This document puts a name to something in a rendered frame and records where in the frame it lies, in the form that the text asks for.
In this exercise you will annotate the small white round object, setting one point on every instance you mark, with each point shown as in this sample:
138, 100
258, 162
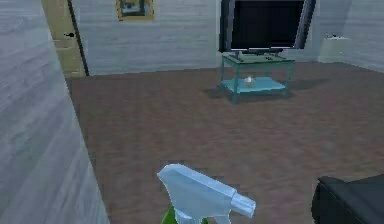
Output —
249, 81

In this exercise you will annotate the gold framed wall picture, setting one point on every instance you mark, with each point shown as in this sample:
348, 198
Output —
135, 9

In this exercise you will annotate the white box with black top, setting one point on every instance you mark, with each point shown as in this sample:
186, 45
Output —
333, 49

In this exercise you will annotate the yellow room door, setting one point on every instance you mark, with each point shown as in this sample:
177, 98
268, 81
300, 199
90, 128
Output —
65, 43

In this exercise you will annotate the black television set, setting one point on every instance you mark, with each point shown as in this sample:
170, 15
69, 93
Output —
266, 25

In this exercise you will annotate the teal television stand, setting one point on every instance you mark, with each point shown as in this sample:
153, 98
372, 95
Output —
255, 73

